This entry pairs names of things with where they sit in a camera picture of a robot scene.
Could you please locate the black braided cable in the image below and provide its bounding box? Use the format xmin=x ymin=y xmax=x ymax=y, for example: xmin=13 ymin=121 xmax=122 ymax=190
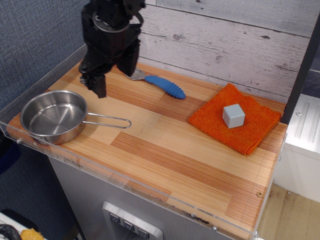
xmin=0 ymin=224 xmax=22 ymax=240

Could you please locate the white aluminium block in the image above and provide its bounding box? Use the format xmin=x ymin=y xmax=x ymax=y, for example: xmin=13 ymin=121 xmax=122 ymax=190
xmin=273 ymin=94 xmax=320 ymax=202

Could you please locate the dark right vertical post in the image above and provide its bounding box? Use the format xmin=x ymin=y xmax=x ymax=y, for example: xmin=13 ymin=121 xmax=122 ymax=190
xmin=280 ymin=15 xmax=320 ymax=125

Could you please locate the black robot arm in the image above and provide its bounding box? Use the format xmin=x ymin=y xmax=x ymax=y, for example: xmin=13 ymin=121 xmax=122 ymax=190
xmin=78 ymin=0 xmax=146 ymax=98

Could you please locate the clear acrylic guard rail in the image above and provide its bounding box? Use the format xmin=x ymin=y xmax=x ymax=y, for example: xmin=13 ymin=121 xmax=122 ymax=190
xmin=0 ymin=34 xmax=287 ymax=240

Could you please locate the grey cube block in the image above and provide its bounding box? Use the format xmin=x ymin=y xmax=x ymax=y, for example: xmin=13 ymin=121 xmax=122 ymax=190
xmin=222 ymin=104 xmax=246 ymax=129

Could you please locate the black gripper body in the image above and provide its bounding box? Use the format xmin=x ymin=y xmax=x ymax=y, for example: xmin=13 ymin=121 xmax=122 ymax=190
xmin=79 ymin=4 xmax=142 ymax=75

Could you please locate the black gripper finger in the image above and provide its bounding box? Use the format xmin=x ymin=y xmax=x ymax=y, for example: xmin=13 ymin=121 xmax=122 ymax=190
xmin=80 ymin=74 xmax=107 ymax=99
xmin=116 ymin=44 xmax=140 ymax=77

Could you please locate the silver pan with wire handle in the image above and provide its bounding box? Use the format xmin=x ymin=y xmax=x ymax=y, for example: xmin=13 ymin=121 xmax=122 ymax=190
xmin=19 ymin=90 xmax=132 ymax=145

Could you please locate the orange knitted rag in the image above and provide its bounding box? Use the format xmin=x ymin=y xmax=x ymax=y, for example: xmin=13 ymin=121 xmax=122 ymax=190
xmin=188 ymin=83 xmax=282 ymax=155

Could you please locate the silver panel with buttons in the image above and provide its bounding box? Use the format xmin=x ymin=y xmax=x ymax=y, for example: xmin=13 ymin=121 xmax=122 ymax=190
xmin=102 ymin=201 xmax=164 ymax=240

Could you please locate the yellow and black object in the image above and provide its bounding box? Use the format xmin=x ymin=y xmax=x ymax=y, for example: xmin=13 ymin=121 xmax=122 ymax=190
xmin=20 ymin=228 xmax=44 ymax=240

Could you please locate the spoon with blue handle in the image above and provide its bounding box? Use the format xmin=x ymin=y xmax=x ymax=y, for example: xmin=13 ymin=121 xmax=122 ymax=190
xmin=125 ymin=68 xmax=186 ymax=100

